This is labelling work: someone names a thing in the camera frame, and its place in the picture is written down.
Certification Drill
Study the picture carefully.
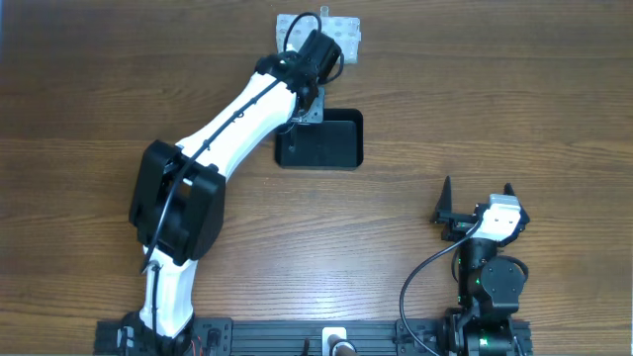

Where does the black cable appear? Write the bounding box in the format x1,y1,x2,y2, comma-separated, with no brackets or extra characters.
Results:
139,12,346,278
398,222,530,356

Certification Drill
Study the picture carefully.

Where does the white test tube rack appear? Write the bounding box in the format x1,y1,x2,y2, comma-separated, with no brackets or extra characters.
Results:
275,13,363,64

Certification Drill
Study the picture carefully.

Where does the black tray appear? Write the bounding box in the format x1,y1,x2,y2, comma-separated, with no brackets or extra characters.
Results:
274,107,365,172

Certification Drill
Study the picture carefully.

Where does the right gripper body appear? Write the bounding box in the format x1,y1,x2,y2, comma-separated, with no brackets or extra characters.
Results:
430,210,481,243

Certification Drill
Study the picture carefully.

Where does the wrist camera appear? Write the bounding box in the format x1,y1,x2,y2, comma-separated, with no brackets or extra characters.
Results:
477,193,523,244
295,87,326,126

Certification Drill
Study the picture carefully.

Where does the mounting rail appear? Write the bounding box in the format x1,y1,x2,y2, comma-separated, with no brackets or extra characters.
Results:
93,317,534,356

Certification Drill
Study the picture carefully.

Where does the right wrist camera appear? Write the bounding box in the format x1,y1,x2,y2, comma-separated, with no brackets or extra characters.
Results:
477,193,523,244

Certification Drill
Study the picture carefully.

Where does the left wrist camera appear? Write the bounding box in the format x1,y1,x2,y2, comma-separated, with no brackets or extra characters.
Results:
295,87,326,126

